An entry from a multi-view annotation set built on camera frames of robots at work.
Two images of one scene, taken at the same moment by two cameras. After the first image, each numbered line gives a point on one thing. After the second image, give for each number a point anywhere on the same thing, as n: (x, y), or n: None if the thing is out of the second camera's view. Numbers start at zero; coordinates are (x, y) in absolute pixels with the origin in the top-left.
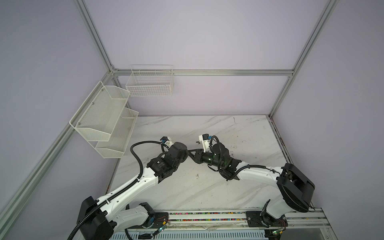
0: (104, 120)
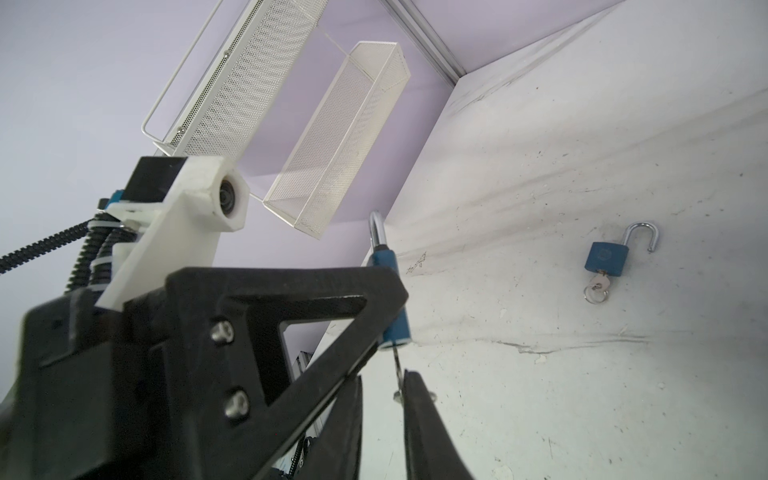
0: (235, 52)
